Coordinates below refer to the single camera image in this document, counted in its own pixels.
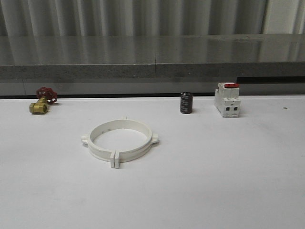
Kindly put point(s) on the white half-ring pipe clamp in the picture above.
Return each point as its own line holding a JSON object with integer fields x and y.
{"x": 106, "y": 140}
{"x": 135, "y": 140}

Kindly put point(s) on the black cylindrical capacitor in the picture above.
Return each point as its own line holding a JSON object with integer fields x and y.
{"x": 186, "y": 102}

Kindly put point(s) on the grey stone counter ledge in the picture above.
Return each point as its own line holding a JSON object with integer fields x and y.
{"x": 212, "y": 58}

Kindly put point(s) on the brass valve red handwheel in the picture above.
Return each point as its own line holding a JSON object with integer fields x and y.
{"x": 45, "y": 97}

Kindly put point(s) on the white circuit breaker red switch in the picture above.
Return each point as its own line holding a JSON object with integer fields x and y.
{"x": 227, "y": 100}

